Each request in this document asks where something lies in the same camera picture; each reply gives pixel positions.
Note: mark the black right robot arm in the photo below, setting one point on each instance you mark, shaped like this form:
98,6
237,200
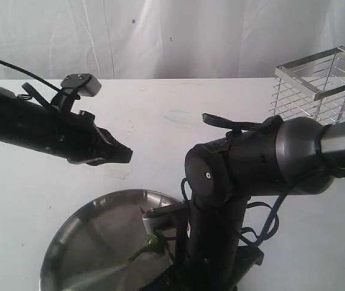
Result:
238,184

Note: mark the round stainless steel plate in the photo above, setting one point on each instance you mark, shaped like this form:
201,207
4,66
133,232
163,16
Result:
90,250

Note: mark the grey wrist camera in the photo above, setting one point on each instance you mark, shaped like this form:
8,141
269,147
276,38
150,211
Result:
166,217
83,84

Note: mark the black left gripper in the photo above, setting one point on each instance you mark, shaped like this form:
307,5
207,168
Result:
76,138

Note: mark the green round object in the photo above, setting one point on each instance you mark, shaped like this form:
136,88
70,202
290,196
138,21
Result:
153,245

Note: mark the chrome wire utensil basket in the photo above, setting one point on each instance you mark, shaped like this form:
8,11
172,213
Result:
313,87

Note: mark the white backdrop curtain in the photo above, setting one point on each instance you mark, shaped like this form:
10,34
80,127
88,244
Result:
166,39

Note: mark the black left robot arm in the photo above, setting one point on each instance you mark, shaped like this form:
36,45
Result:
21,116

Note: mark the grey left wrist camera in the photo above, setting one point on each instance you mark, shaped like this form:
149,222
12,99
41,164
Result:
83,84

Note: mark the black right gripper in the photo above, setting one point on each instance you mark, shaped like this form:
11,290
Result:
213,266

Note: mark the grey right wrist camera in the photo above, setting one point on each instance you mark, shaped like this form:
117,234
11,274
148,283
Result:
166,217

